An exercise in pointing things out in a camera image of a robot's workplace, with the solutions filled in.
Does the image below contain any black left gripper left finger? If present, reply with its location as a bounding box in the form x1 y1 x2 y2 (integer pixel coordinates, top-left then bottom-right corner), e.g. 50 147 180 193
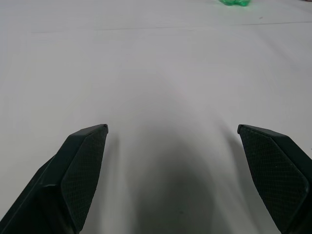
0 123 109 234

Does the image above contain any green plastic object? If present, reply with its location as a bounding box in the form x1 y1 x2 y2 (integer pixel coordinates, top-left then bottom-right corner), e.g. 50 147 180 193
218 0 252 7

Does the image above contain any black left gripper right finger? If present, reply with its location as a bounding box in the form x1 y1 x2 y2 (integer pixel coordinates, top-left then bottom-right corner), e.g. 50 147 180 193
237 124 312 234

